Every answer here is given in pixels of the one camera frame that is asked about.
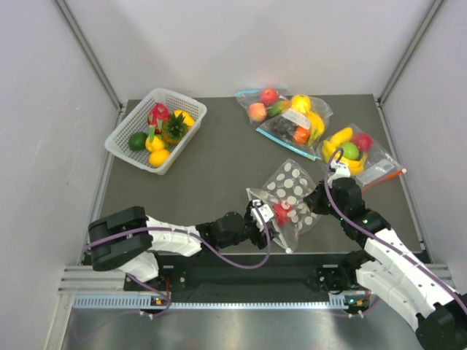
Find red pepper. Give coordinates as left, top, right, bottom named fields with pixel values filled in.
left=273, top=201, right=291, bottom=226

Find polka dot zip bag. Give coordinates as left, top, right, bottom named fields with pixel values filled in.
left=246, top=158, right=319, bottom=254

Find orange pineapple with green leaves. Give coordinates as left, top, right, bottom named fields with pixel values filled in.
left=161, top=113, right=188, bottom=145

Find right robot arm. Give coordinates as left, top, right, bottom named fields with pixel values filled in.
left=304, top=178, right=466, bottom=349

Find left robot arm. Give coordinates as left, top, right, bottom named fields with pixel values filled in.
left=85, top=200, right=274, bottom=289

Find green apple in bag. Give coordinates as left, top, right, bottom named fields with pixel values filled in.
left=340, top=141, right=360, bottom=160

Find red slider zip bag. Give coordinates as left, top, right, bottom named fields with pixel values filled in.
left=317, top=124, right=406, bottom=189

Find red fruit in bag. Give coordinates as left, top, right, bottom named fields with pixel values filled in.
left=350, top=133, right=373, bottom=152

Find blue zip bag with grapes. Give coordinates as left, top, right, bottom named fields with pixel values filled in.
left=256, top=95, right=333, bottom=160

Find yellow banana in grape bag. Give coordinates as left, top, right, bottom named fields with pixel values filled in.
left=306, top=111, right=325, bottom=147

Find zip bag with apple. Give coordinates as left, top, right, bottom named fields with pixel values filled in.
left=234, top=87, right=290, bottom=126

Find yellow banana bunch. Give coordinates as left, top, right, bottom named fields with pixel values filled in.
left=322, top=141, right=367, bottom=176

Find small orange pumpkin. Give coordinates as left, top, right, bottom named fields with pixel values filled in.
left=293, top=126, right=310, bottom=144

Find dark purple grapes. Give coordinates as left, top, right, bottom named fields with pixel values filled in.
left=271, top=116, right=298, bottom=140

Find orange yellow round fruit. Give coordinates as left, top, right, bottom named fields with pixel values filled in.
left=290, top=95, right=312, bottom=114

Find green red mango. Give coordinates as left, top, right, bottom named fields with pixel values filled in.
left=266, top=100, right=290, bottom=118

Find pink peach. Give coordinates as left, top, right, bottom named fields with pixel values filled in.
left=248, top=102, right=267, bottom=123

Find red apple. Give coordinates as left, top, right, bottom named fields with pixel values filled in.
left=259, top=87, right=279, bottom=106

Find yellow mango in basket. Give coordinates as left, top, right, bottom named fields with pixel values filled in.
left=173, top=110, right=196, bottom=128

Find yellow lemon in basket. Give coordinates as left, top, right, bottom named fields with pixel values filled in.
left=145, top=136, right=166, bottom=152

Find white perforated plastic basket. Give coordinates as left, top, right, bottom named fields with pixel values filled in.
left=105, top=88, right=207, bottom=175

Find green lime in basket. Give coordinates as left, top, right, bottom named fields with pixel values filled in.
left=128, top=132, right=147, bottom=152

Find red dragon fruit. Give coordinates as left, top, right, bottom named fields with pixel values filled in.
left=147, top=103, right=170, bottom=139

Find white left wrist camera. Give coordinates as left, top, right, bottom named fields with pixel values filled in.
left=250, top=199, right=275, bottom=232

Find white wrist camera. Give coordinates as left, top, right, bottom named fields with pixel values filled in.
left=325, top=160, right=351, bottom=188
left=250, top=199, right=275, bottom=232

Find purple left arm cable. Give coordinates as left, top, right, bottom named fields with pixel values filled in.
left=84, top=206, right=271, bottom=270

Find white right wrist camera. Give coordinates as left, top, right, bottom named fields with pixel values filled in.
left=325, top=160, right=351, bottom=188

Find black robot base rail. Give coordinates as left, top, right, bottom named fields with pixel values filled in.
left=146, top=252, right=358, bottom=302

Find grey slotted cable duct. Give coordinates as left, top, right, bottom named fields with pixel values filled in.
left=72, top=294, right=351, bottom=311

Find aluminium frame post right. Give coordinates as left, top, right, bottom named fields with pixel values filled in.
left=376, top=0, right=447, bottom=109

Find aluminium frame post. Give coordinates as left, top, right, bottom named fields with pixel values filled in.
left=376, top=0, right=447, bottom=109
left=52, top=0, right=123, bottom=109

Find aluminium frame post left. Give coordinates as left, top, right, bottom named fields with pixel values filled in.
left=52, top=0, right=123, bottom=109

